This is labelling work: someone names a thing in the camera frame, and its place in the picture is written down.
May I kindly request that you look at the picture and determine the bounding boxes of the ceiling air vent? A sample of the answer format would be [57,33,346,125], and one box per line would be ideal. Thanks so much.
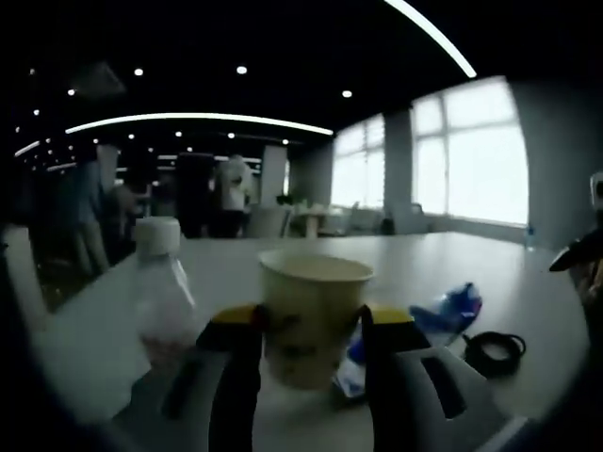
[70,60,127,96]

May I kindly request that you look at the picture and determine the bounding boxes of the paper cup green print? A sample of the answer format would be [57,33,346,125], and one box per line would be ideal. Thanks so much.
[257,249,376,392]

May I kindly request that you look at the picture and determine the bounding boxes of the blue tissue packet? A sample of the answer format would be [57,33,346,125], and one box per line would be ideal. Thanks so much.
[408,281,486,348]

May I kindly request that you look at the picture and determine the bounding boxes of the curved ceiling light strip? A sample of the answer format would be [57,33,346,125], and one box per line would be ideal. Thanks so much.
[64,111,334,138]

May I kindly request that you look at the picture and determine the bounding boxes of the distant white table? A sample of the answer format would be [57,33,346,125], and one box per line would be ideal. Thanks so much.
[294,204,341,237]

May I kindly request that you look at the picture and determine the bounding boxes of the person's right hand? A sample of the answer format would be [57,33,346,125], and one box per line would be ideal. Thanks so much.
[581,262,603,308]

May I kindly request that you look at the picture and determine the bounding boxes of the black cable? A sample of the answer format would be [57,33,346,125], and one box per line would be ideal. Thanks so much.
[461,331,528,379]

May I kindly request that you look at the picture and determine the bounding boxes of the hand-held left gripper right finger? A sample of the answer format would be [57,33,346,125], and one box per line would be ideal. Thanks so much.
[357,304,514,452]

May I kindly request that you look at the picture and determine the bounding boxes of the straight ceiling light strip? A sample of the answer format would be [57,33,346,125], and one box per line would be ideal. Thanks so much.
[383,0,479,79]

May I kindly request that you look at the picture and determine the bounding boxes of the blue mouse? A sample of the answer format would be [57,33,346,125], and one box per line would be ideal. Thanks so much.
[332,329,374,400]

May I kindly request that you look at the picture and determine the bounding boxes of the clear plastic bottle red label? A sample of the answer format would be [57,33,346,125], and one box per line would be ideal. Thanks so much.
[131,217,202,374]

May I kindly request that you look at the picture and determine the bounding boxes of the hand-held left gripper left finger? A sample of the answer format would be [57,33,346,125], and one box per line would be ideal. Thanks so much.
[112,303,266,452]

